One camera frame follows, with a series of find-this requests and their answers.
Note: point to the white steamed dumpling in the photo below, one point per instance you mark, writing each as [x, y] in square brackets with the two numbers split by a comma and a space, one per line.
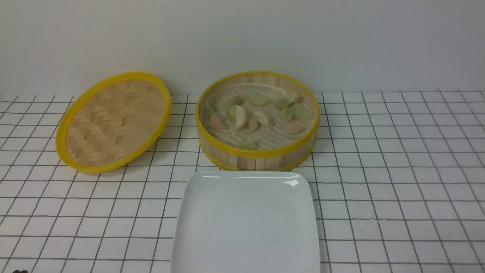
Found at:
[240, 117]

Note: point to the pink steamed dumpling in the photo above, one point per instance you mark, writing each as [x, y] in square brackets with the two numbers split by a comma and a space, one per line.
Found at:
[294, 128]

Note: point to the white square ceramic plate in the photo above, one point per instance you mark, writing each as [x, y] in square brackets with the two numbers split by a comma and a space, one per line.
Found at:
[246, 222]

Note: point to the pink dumpling centre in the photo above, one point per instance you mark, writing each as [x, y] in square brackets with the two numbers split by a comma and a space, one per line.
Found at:
[252, 124]

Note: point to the yellow rimmed bamboo steamer basket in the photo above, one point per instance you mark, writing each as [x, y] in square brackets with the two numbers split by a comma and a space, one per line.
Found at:
[233, 158]

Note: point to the white dumpling centre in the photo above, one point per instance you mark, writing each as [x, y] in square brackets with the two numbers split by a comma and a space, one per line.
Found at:
[264, 119]

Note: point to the pink dumpling left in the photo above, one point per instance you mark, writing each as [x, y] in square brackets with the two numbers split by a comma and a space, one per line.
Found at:
[216, 123]

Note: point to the green dumpling top centre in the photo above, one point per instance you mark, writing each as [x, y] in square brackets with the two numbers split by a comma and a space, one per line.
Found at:
[257, 99]

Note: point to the green dumpling far left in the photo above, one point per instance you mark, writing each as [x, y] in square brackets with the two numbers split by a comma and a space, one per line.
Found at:
[210, 108]

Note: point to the green dumpling right inner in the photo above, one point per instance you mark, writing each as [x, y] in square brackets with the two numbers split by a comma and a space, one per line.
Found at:
[287, 114]

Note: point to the green dumpling right outer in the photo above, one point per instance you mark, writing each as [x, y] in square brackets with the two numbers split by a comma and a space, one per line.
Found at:
[301, 112]

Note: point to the white dumpling top right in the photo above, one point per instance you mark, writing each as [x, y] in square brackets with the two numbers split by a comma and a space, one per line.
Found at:
[290, 96]

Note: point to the yellow rimmed woven bamboo lid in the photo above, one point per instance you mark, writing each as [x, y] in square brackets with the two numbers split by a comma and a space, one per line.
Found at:
[113, 122]

